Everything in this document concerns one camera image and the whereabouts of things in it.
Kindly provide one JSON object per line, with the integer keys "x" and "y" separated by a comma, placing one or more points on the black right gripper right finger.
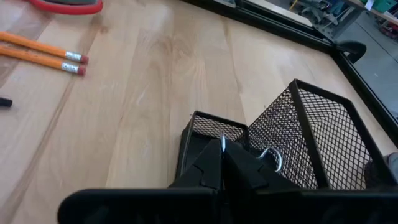
{"x": 242, "y": 169}

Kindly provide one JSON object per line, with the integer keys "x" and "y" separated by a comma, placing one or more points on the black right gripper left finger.
{"x": 206, "y": 168}

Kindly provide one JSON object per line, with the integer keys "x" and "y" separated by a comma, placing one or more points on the orange pencil with eraser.
{"x": 37, "y": 59}
{"x": 37, "y": 46}

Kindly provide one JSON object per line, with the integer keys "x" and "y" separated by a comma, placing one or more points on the black pen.
{"x": 4, "y": 102}

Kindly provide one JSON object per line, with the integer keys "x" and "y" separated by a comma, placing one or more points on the black mesh desk organizer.
{"x": 311, "y": 130}

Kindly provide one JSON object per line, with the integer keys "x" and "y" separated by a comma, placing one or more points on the green storage crate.
{"x": 384, "y": 5}

